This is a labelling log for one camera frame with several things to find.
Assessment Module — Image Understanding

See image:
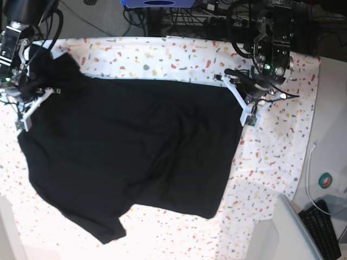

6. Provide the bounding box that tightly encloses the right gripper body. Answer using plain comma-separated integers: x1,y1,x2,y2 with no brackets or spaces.
1,79,60,132

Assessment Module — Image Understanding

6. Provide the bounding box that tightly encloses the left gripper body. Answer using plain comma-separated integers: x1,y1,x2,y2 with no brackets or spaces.
214,67,298,127

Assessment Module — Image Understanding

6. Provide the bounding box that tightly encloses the black t-shirt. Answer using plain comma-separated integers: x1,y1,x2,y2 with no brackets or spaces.
18,54,242,244

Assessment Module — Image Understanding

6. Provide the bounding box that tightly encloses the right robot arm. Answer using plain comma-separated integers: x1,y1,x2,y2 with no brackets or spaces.
1,1,63,131

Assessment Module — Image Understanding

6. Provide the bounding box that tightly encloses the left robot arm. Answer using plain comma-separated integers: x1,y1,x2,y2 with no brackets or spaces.
215,1,298,127

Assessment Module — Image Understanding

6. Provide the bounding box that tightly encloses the terrazzo pattern tablecloth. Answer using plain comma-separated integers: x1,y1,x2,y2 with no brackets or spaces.
1,37,320,259

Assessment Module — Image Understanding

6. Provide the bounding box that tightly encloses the blue device at top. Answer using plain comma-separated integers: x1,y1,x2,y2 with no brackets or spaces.
120,0,202,8

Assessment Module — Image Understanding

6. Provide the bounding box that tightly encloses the black keyboard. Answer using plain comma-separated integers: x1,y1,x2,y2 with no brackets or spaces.
299,206,342,260

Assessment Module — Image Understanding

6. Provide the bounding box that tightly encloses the grey laptop lid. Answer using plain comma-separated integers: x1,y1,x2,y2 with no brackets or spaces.
272,194,323,260

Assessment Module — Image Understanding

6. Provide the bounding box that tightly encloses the white usb cable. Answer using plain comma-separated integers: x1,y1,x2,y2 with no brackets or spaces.
305,142,347,216

